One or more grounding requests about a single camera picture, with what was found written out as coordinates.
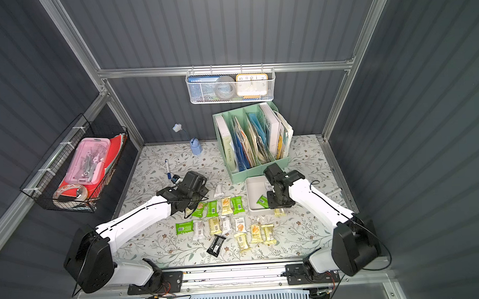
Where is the yellow packet bottom row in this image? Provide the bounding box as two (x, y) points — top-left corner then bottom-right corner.
(262, 224), (277, 246)
(274, 208), (286, 218)
(234, 232), (250, 252)

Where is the green cookie packet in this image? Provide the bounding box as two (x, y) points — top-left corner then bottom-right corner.
(231, 196), (246, 214)
(206, 200), (219, 218)
(192, 202), (207, 219)

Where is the white cookie storage box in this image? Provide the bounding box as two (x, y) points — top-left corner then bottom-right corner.
(245, 176), (274, 216)

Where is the green packet second row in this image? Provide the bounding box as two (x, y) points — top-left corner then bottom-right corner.
(176, 220), (194, 236)

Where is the yellow packet second row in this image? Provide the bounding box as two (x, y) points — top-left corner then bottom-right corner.
(209, 217), (222, 236)

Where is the white brown packet second row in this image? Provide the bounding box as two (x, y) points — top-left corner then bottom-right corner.
(193, 220), (206, 241)

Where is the yellow cookie packet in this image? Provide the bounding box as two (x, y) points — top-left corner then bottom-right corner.
(221, 197), (234, 216)

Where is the white cookie packet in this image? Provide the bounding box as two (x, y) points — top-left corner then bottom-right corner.
(234, 217), (247, 234)

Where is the black cookie packet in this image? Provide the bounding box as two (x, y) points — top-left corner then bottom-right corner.
(207, 234), (226, 257)

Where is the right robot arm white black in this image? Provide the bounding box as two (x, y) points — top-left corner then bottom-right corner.
(263, 164), (382, 276)

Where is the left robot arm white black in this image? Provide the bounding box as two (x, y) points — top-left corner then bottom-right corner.
(64, 171), (209, 294)

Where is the green file organizer box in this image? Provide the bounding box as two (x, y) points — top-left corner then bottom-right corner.
(213, 102), (290, 184)

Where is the pink plastic tool box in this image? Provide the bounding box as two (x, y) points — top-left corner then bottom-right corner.
(65, 138), (111, 185)

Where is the blue box in basket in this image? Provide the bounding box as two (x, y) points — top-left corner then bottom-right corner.
(186, 75), (220, 104)

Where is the blue white marker pen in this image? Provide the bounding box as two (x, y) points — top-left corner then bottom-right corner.
(165, 159), (172, 180)

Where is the white book right slot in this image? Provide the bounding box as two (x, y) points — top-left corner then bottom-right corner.
(259, 102), (281, 160)

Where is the white book slot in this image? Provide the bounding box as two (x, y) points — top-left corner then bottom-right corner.
(215, 115), (238, 172)
(259, 102), (281, 160)

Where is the white book left slot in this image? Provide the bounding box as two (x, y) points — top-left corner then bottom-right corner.
(215, 115), (238, 172)

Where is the red cloth bag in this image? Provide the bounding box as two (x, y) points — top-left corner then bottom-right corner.
(54, 133), (127, 202)

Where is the clear tape roll in basket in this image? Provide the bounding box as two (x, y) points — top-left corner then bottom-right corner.
(52, 184), (88, 201)

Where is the grey tape roll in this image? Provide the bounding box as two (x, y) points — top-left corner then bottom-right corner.
(214, 76), (236, 101)

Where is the yellow white alarm clock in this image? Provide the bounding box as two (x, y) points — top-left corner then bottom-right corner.
(235, 73), (269, 98)

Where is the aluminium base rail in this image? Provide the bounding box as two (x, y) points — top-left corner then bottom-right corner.
(73, 259), (407, 299)

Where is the white wire wall basket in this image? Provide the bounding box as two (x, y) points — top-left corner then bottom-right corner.
(185, 67), (276, 104)

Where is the black wire side basket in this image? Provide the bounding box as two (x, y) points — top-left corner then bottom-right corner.
(20, 115), (129, 213)

